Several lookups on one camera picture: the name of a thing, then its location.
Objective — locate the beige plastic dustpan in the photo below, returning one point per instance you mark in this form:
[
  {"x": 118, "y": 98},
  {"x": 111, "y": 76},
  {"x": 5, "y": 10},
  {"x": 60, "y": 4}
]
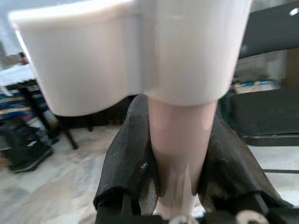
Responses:
[{"x": 116, "y": 58}]

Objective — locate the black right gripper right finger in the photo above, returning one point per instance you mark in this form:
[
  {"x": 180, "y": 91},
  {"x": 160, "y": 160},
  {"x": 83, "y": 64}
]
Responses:
[{"x": 229, "y": 168}]

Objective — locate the black folding chair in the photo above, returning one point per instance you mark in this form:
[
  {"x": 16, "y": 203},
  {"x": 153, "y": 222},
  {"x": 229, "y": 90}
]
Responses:
[{"x": 268, "y": 112}]

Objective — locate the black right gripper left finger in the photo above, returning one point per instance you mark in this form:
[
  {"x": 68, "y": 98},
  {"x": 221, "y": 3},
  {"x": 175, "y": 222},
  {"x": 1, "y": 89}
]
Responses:
[{"x": 130, "y": 158}]

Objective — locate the black floor appliance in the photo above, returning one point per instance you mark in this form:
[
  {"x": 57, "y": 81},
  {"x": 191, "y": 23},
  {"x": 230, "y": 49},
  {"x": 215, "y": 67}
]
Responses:
[{"x": 25, "y": 149}]

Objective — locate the brown wooden cabinet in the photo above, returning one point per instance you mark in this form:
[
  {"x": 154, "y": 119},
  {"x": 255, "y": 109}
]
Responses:
[{"x": 293, "y": 70}]

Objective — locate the black low table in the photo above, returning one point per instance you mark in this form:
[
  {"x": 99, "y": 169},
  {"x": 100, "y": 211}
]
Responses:
[{"x": 70, "y": 137}]

